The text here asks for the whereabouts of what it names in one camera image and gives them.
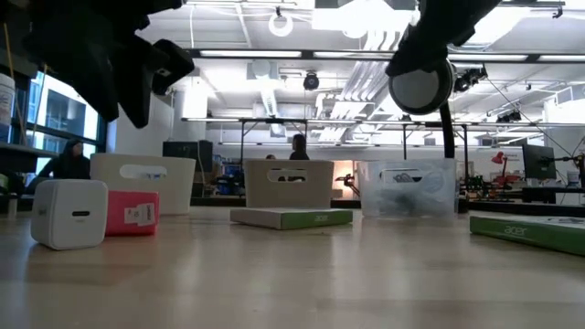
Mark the white charger cube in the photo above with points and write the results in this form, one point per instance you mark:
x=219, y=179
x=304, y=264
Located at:
x=68, y=215

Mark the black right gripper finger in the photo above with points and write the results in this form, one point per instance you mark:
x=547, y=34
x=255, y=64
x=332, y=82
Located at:
x=420, y=55

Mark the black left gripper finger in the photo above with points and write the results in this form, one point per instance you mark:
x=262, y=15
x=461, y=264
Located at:
x=173, y=64
x=135, y=82

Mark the dark side desk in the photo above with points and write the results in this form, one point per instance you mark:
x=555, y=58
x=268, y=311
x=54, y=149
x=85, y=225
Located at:
x=18, y=157

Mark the red desk lamp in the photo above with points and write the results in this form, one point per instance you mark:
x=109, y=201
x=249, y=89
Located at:
x=498, y=157

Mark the white wipes canister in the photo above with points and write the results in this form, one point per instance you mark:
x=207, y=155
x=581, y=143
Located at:
x=5, y=100

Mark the black desk lamp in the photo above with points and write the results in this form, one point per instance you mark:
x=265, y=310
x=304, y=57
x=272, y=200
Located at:
x=420, y=91

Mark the clear plastic bin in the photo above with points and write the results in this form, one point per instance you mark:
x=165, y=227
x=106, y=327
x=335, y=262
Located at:
x=434, y=201

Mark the pink charger cube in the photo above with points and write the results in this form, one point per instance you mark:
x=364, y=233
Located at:
x=116, y=219

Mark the black computer monitor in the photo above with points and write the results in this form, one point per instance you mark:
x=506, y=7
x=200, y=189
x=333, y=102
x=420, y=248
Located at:
x=539, y=162

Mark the white plastic bin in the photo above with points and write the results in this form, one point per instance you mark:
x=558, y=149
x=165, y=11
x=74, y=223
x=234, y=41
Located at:
x=178, y=192

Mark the grey plastic bin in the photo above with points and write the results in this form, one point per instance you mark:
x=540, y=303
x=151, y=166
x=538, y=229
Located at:
x=260, y=192

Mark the black ceiling track lights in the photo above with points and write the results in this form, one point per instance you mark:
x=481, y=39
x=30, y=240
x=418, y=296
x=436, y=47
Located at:
x=468, y=80

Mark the white Acer card reader box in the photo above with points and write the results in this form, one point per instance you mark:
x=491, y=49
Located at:
x=525, y=233
x=292, y=219

